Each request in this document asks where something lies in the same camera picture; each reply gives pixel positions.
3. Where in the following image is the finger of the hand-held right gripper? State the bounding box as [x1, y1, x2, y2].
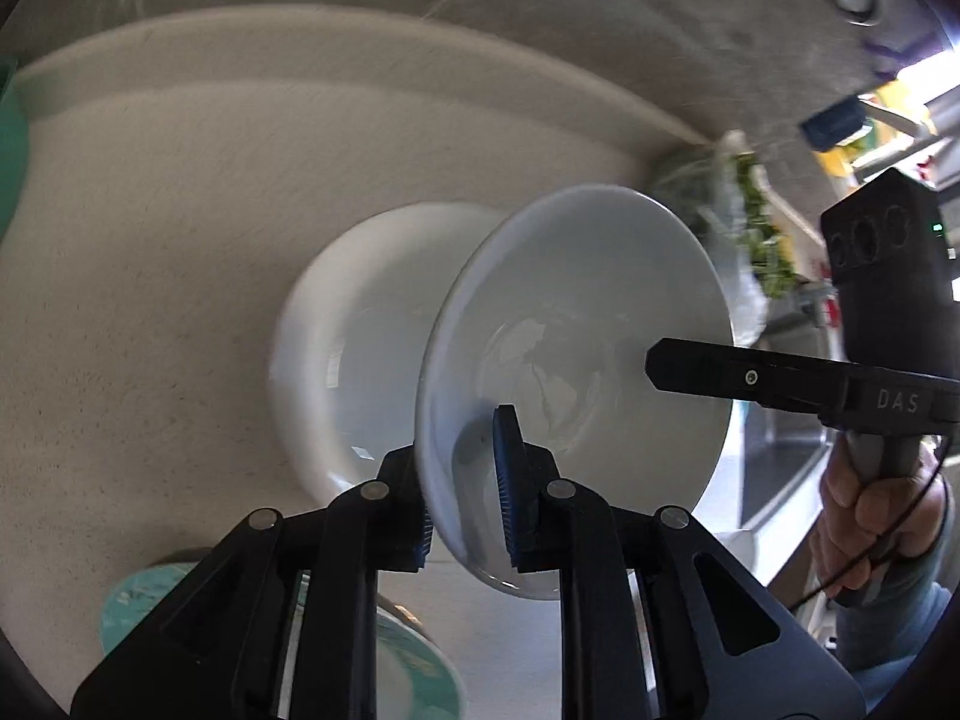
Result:
[646, 337, 852, 428]

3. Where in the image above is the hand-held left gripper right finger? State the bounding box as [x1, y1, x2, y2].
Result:
[491, 405, 867, 720]

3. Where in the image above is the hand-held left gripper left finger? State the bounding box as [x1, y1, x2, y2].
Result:
[71, 444, 436, 720]

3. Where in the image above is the small teal rim plate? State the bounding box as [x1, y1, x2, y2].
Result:
[100, 566, 462, 720]

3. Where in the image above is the shallow white bowl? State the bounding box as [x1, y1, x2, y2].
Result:
[270, 201, 503, 503]

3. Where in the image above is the plain white bowl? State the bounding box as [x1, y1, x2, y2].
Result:
[415, 184, 736, 601]

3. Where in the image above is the person's right forearm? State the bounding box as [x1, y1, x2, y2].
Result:
[832, 532, 957, 698]

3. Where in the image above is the person's right hand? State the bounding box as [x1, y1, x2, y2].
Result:
[814, 442, 947, 595]

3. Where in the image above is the steel sink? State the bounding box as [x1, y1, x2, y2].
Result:
[739, 390, 845, 548]

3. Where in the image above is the clear plastic bag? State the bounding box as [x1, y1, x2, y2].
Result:
[649, 131, 800, 346]

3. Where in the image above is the leafy greens bunch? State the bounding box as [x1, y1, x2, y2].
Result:
[731, 154, 797, 297]

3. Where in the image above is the blue sponge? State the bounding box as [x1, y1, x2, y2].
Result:
[799, 99, 865, 152]

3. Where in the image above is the yellow oil bottle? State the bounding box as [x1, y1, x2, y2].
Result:
[814, 82, 901, 181]

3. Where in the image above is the green plastic basin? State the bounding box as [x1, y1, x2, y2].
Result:
[0, 56, 35, 241]

